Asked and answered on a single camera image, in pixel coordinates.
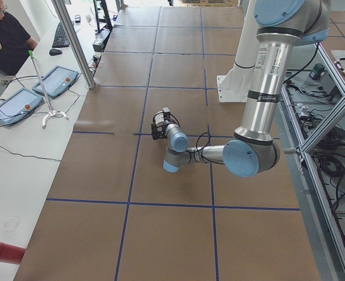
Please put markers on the red cylinder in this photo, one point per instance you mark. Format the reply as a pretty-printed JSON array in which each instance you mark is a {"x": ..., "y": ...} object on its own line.
[{"x": 11, "y": 254}]

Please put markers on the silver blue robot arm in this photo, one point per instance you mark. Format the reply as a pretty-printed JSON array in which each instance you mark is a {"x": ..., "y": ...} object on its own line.
[{"x": 282, "y": 25}]

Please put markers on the grey aluminium frame post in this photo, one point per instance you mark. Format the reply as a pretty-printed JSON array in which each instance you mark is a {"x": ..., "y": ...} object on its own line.
[{"x": 64, "y": 18}]

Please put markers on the near blue teach pendant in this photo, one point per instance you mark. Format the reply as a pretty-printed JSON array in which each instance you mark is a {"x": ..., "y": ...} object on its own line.
[{"x": 18, "y": 106}]

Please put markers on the blue teach pendant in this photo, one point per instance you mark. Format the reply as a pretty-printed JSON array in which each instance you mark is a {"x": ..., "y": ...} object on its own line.
[
  {"x": 58, "y": 80},
  {"x": 18, "y": 106}
]

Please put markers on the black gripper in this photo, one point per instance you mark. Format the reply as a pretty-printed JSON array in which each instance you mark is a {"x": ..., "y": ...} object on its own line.
[{"x": 157, "y": 130}]

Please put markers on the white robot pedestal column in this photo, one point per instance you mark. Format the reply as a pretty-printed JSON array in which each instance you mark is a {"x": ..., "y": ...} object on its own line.
[{"x": 234, "y": 86}]

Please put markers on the black computer keyboard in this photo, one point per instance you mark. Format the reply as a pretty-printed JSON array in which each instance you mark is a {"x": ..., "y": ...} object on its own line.
[{"x": 60, "y": 38}]

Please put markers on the black computer mouse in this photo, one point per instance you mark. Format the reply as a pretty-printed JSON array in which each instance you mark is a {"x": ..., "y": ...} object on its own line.
[{"x": 55, "y": 52}]

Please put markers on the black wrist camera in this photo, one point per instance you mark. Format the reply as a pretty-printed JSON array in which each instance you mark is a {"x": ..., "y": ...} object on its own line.
[{"x": 166, "y": 113}]

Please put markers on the person in black shirt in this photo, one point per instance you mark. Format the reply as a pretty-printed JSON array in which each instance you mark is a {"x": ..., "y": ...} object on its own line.
[{"x": 15, "y": 43}]

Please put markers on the far blue teach pendant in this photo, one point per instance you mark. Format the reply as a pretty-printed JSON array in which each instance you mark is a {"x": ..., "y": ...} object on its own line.
[{"x": 58, "y": 80}]

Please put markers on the silver stick with green tip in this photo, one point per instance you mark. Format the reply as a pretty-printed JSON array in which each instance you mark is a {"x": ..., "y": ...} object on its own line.
[{"x": 52, "y": 112}]

